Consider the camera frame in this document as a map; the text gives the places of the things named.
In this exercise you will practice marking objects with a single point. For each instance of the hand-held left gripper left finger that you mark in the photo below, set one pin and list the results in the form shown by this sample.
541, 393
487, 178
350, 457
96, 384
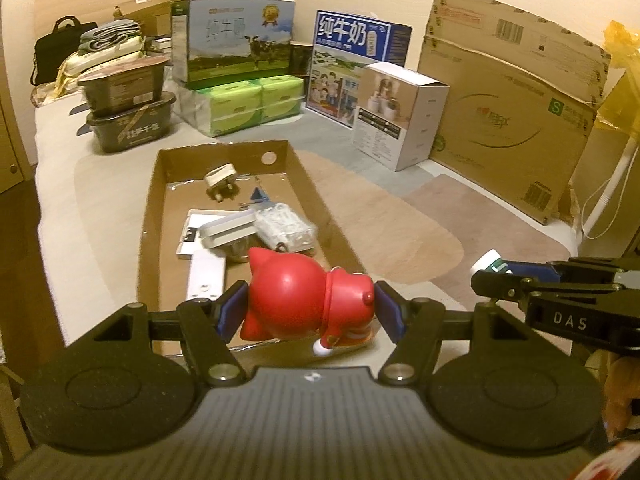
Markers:
232, 310

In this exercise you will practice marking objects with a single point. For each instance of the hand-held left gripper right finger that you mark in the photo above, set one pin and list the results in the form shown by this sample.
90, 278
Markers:
390, 310

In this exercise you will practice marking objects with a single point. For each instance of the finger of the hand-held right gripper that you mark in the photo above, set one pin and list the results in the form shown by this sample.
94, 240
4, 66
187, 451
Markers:
535, 270
500, 285

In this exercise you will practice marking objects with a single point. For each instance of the green white small roll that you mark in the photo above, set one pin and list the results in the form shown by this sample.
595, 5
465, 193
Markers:
487, 260

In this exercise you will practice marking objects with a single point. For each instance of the white remote control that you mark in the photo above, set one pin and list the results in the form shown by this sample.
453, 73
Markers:
205, 275

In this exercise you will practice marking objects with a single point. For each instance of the red toy figure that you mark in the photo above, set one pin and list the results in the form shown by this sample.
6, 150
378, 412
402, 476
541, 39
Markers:
295, 295

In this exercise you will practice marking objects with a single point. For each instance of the square white night light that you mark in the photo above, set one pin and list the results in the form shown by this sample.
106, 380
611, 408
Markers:
230, 232

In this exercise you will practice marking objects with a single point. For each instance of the white card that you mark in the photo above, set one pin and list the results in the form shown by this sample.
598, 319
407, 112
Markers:
187, 232

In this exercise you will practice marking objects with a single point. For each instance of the bag of white plastic parts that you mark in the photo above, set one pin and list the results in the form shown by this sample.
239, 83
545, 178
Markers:
285, 225

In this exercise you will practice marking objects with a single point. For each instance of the small blue object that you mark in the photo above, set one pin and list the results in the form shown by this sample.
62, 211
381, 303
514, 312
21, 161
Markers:
258, 196

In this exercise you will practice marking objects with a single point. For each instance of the shallow cardboard tray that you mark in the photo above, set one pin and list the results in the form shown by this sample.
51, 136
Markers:
165, 210

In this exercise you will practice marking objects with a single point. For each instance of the white plug adapter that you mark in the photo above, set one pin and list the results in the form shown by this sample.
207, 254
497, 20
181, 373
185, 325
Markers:
220, 177

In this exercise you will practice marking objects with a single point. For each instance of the person's right hand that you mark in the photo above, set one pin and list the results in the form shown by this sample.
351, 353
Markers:
622, 395

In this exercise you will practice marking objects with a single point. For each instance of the red white cloth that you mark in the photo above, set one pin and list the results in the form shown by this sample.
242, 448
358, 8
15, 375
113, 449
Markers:
610, 460

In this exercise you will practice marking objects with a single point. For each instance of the large brown cardboard box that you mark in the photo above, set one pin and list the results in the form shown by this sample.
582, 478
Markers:
500, 120

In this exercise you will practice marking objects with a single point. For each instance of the white product box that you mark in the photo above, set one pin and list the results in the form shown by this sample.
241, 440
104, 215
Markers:
410, 120

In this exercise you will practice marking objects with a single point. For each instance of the green tissue pack bundle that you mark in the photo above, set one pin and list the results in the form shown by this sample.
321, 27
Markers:
235, 105

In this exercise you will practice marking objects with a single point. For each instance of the yellow plastic cover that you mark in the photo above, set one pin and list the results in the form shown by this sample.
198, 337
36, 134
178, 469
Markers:
622, 80

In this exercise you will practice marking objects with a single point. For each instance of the black plastic container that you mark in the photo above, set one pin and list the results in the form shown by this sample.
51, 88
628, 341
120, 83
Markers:
125, 87
130, 127

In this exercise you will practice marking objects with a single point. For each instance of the light blue milk gift box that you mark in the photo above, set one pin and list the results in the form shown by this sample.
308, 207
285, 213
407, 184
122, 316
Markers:
230, 40

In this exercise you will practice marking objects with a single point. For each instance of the dark blue milk carton box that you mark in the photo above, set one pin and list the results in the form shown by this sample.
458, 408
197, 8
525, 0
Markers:
350, 40

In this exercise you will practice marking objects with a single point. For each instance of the wooden cabinet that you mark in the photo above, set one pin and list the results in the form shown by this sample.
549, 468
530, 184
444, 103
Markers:
12, 140

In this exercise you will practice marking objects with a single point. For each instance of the folded towels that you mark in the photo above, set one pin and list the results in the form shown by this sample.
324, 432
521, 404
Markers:
75, 67

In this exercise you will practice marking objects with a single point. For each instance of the flat brown cardboard box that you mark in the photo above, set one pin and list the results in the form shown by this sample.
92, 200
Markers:
155, 10

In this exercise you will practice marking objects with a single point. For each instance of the black bag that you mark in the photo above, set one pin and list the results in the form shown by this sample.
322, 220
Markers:
55, 50

